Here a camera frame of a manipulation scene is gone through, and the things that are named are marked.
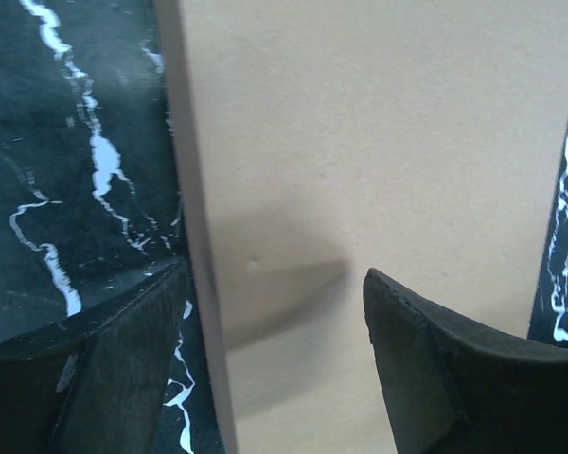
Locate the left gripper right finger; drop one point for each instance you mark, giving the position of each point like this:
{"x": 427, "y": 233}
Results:
{"x": 453, "y": 385}

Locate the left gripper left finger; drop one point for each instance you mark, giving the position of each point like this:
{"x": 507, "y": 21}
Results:
{"x": 94, "y": 383}

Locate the large cardboard box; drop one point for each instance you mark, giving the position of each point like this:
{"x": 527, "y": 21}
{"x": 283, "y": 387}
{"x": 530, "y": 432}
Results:
{"x": 421, "y": 138}

